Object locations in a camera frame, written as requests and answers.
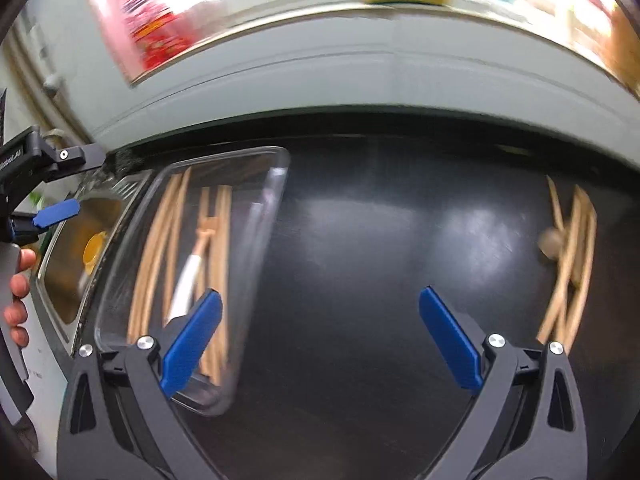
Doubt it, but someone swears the person's hand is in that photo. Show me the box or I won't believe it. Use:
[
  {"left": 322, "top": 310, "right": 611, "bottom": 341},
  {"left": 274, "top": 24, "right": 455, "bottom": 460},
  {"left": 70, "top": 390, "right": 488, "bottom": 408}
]
[{"left": 3, "top": 248, "right": 37, "bottom": 349}]

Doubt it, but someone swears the stainless steel sink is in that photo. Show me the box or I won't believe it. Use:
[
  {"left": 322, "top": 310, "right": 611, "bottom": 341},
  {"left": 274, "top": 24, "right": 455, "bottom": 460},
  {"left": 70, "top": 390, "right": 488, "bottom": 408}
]
[{"left": 35, "top": 170, "right": 150, "bottom": 354}]

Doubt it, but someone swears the orange item in sink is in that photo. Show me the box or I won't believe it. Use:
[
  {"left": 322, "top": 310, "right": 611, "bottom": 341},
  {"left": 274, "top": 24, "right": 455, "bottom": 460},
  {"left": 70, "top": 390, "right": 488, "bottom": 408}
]
[{"left": 82, "top": 231, "right": 107, "bottom": 275}]

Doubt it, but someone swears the black scrubber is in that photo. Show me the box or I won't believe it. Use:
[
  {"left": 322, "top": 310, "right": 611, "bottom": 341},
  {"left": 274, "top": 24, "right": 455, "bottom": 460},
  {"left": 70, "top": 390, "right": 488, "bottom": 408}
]
[{"left": 102, "top": 148, "right": 143, "bottom": 180}]

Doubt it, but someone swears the wooden chopstick on counter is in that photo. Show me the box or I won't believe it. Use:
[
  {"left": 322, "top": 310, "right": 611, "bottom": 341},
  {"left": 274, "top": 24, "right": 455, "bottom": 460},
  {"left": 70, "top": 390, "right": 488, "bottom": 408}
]
[
  {"left": 553, "top": 186, "right": 597, "bottom": 350},
  {"left": 563, "top": 208, "right": 597, "bottom": 354},
  {"left": 546, "top": 176, "right": 565, "bottom": 237},
  {"left": 536, "top": 195, "right": 582, "bottom": 344}
]

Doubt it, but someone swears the clear glass tray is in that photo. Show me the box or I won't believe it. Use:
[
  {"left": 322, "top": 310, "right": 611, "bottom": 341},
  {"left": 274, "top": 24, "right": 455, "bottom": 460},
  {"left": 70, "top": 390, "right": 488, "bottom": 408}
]
[{"left": 94, "top": 146, "right": 290, "bottom": 417}]

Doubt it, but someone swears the wooden spoon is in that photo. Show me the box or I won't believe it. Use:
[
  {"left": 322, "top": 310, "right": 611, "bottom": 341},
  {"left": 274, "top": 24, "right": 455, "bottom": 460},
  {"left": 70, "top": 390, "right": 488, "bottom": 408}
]
[{"left": 537, "top": 226, "right": 565, "bottom": 261}]

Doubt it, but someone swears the red snack package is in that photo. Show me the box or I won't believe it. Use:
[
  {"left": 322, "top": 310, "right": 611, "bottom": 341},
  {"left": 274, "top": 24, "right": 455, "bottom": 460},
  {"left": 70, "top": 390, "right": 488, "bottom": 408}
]
[{"left": 88, "top": 0, "right": 198, "bottom": 84}]

